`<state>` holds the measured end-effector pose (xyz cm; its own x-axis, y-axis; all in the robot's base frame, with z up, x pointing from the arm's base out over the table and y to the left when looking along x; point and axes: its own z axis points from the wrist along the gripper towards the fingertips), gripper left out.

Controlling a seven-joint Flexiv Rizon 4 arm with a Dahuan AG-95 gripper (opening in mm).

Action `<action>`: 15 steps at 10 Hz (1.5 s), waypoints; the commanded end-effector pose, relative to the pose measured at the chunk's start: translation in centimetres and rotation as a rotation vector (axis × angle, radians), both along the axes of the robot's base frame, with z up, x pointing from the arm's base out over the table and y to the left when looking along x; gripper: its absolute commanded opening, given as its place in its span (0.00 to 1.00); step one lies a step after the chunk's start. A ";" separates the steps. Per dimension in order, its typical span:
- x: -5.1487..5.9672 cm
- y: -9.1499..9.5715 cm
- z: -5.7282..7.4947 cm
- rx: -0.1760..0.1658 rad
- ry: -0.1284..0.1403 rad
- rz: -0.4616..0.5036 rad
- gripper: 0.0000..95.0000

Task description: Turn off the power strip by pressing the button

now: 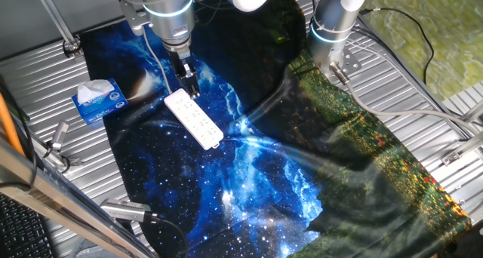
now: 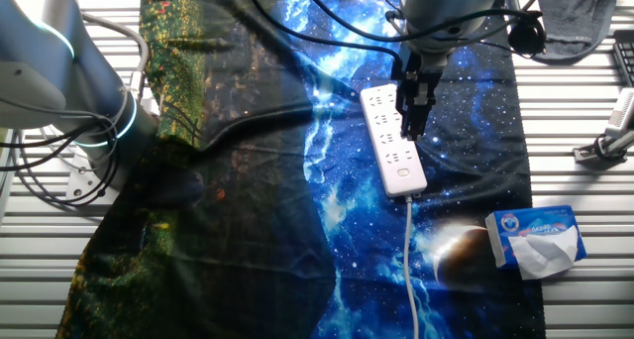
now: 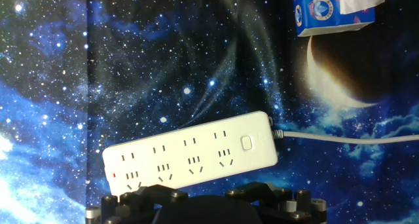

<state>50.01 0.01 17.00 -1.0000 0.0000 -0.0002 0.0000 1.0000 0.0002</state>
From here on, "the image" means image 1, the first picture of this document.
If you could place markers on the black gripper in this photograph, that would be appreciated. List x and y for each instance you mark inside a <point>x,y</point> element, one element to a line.
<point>181,65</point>

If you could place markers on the white power strip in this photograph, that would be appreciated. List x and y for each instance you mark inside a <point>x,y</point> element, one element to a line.
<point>194,118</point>

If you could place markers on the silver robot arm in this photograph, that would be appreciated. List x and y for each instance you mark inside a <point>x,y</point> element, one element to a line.
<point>170,9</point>

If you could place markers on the blue tissue box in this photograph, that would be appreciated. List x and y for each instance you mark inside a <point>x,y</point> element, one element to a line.
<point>105,107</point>

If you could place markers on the blue galaxy print cloth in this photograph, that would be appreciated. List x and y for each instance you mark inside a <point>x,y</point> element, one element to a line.
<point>170,182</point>

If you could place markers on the white tissue sheet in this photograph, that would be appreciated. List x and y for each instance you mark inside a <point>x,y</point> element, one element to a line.
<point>92,89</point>

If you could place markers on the slanted metal pole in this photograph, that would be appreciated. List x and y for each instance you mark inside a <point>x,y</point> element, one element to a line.
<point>56,20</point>

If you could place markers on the metal base mounting plate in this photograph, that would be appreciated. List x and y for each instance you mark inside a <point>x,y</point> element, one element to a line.
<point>349,63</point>

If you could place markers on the orange pole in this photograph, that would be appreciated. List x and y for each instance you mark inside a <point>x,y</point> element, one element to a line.
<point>8,126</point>

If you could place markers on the dark flower meadow cloth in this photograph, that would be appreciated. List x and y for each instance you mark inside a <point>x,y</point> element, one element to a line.
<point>358,182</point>

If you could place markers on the black keyboard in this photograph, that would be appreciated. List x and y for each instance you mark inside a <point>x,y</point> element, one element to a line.
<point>20,231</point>

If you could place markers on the green patterned floor mat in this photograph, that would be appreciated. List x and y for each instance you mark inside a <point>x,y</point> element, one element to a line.
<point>445,31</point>

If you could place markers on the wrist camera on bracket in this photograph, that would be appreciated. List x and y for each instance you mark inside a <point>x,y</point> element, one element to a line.
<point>132,18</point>

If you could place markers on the wide silver camera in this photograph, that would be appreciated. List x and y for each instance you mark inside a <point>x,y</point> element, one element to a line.
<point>122,209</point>

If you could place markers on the small silver camera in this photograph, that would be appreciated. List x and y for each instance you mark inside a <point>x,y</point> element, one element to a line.
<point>59,134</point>

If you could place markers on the aluminium frame beam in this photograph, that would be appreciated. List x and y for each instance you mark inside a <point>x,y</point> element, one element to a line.
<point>56,201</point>

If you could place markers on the aluminium profile with bracket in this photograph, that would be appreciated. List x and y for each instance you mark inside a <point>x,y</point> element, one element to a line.
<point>462,148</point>

